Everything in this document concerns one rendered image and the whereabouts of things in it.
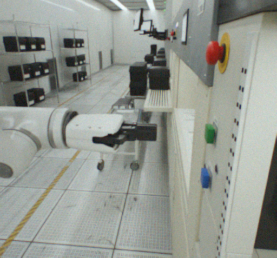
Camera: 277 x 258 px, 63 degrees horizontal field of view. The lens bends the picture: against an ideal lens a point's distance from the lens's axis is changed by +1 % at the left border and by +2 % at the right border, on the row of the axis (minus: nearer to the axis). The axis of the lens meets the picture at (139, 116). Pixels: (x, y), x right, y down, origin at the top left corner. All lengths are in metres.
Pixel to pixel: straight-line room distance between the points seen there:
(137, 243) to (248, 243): 1.47
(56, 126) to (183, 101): 1.51
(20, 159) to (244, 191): 0.36
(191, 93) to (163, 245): 1.14
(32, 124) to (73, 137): 0.08
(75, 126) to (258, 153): 0.30
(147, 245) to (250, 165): 1.56
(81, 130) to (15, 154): 0.11
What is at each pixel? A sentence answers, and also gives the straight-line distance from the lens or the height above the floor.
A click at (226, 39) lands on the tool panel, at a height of 1.37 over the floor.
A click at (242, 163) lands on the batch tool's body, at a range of 0.34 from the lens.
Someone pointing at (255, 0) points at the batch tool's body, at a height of 1.41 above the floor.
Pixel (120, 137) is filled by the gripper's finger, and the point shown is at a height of 1.21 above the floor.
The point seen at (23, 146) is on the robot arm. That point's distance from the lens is 0.45.
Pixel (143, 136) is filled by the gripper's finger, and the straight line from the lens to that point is 0.44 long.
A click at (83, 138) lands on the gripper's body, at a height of 1.20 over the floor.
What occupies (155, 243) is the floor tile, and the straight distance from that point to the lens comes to 1.86.
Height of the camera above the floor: 1.37
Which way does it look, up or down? 19 degrees down
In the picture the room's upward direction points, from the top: straight up
